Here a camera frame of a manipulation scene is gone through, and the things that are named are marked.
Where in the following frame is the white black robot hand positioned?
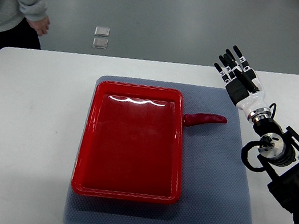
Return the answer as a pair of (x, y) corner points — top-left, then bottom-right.
(214, 45), (271, 119)

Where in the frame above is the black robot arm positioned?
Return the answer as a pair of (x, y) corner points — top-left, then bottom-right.
(215, 45), (299, 224)

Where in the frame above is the red chili pepper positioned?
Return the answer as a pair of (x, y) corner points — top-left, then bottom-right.
(183, 113), (227, 127)

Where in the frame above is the red plastic tray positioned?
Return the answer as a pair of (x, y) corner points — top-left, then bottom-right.
(71, 81), (183, 204)

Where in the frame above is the person's hand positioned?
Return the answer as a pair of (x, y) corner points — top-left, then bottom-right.
(27, 16), (50, 37)

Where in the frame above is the grey mesh mat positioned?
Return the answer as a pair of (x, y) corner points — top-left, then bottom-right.
(63, 76), (252, 224)

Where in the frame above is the lower metal floor plate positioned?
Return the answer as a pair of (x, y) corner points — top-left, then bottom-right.
(92, 37), (109, 49)

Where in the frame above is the metal floor plate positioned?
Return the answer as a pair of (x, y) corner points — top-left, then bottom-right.
(94, 26), (110, 37)
(92, 37), (109, 49)

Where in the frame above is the upper metal floor plate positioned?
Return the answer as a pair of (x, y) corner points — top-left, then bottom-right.
(94, 26), (110, 37)

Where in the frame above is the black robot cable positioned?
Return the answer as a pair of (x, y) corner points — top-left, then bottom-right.
(238, 138), (271, 173)

